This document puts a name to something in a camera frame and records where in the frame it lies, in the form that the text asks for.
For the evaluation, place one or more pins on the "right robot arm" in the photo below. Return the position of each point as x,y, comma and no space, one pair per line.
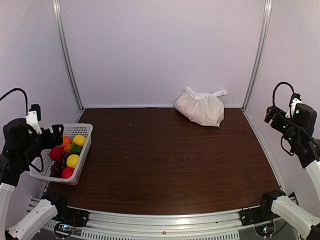
298,215

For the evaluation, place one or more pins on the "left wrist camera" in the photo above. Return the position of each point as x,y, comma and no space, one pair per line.
33,117

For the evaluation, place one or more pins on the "right circuit board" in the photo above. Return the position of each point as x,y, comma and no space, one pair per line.
265,230

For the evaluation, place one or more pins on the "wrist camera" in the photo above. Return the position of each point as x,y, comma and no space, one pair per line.
33,117
294,100

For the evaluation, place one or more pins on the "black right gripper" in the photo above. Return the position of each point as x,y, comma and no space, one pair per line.
273,110

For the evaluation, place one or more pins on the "front aluminium rail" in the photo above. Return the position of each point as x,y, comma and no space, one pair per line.
224,225

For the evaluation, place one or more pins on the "yellow fruit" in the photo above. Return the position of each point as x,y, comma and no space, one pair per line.
79,140
72,161

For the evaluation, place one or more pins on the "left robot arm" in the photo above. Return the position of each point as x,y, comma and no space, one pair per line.
14,224

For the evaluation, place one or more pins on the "red fruit upper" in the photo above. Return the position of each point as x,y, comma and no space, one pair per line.
56,153

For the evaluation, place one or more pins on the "left aluminium frame post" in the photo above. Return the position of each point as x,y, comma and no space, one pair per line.
65,53

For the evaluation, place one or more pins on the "dark purple grapes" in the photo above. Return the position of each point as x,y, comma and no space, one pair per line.
58,166

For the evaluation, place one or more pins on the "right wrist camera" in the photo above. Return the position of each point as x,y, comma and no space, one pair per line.
294,100

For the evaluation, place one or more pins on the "right aluminium frame post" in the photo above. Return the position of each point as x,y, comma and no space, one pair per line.
263,35

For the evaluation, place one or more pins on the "orange fruit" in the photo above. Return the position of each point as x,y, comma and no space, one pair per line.
66,142

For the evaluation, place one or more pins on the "yellow fruit lower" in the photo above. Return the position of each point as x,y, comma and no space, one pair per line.
72,161

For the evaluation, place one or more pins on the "green pepper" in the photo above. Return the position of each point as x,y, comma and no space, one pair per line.
73,149

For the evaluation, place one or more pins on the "yellow fruit upper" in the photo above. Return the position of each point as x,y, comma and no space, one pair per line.
79,140

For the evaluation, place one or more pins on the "aluminium frame post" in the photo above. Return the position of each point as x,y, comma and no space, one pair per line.
263,35
65,53

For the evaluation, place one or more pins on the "left circuit board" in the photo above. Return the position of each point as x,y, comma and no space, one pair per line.
63,230

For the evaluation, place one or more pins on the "red fruit lower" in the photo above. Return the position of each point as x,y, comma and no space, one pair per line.
67,172

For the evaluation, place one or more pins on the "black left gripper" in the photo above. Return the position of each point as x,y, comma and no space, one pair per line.
50,142

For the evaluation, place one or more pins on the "circuit board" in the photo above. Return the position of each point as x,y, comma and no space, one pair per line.
63,230
265,230

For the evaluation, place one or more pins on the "white plastic bag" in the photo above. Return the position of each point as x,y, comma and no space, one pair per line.
205,109

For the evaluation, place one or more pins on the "red fruit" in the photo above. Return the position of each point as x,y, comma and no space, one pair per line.
67,172
56,153

